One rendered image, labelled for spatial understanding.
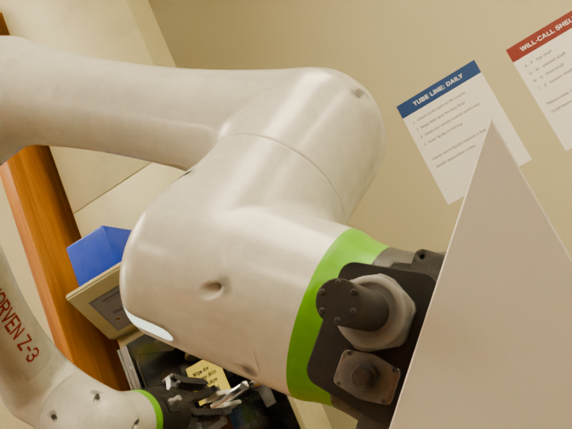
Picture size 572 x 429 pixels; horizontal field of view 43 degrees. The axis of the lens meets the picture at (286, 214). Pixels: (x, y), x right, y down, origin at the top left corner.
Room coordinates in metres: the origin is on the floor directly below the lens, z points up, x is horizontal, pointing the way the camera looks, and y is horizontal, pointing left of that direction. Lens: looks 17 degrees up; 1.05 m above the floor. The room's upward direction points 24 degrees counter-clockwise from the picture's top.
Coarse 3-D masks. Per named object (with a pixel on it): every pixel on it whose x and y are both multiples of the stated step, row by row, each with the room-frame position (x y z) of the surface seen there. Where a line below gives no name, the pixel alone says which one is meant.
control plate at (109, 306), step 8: (104, 296) 1.37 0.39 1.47; (112, 296) 1.37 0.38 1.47; (120, 296) 1.38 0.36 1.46; (96, 304) 1.39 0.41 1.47; (104, 304) 1.39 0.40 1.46; (112, 304) 1.39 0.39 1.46; (120, 304) 1.39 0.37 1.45; (104, 312) 1.40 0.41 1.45; (112, 312) 1.40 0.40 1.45; (120, 312) 1.41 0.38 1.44; (112, 320) 1.42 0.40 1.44; (120, 320) 1.42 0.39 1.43; (128, 320) 1.42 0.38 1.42; (120, 328) 1.44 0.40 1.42
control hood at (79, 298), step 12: (120, 264) 1.32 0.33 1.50; (108, 276) 1.34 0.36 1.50; (84, 288) 1.36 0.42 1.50; (96, 288) 1.36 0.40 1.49; (108, 288) 1.36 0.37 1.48; (72, 300) 1.38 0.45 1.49; (84, 300) 1.38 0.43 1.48; (84, 312) 1.40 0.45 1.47; (96, 312) 1.40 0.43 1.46; (96, 324) 1.43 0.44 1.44; (108, 324) 1.43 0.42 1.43; (132, 324) 1.43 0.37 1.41; (108, 336) 1.45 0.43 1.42; (120, 336) 1.47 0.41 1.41
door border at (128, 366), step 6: (126, 348) 1.46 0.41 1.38; (126, 354) 1.46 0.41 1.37; (126, 360) 1.47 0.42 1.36; (126, 366) 1.47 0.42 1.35; (132, 366) 1.46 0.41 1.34; (126, 372) 1.47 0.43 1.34; (132, 372) 1.47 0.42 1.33; (132, 378) 1.47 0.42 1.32; (138, 378) 1.46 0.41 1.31; (132, 384) 1.47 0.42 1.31; (138, 384) 1.46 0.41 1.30
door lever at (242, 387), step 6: (240, 384) 1.33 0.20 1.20; (246, 384) 1.33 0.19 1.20; (252, 384) 1.35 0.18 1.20; (258, 384) 1.38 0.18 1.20; (234, 390) 1.34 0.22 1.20; (240, 390) 1.34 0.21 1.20; (246, 390) 1.34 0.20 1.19; (222, 396) 1.35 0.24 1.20; (228, 396) 1.35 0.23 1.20; (234, 396) 1.34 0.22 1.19; (216, 402) 1.35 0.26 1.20; (222, 402) 1.35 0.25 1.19
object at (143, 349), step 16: (144, 336) 1.45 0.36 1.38; (144, 352) 1.45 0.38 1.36; (160, 352) 1.44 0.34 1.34; (176, 352) 1.43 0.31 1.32; (144, 368) 1.46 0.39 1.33; (160, 368) 1.44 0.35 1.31; (176, 368) 1.43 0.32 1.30; (144, 384) 1.46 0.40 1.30; (160, 384) 1.45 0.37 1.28; (256, 400) 1.38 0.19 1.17; (272, 400) 1.37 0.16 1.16; (288, 400) 1.37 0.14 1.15; (240, 416) 1.40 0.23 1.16; (256, 416) 1.39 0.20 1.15; (272, 416) 1.38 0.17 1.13; (288, 416) 1.37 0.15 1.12
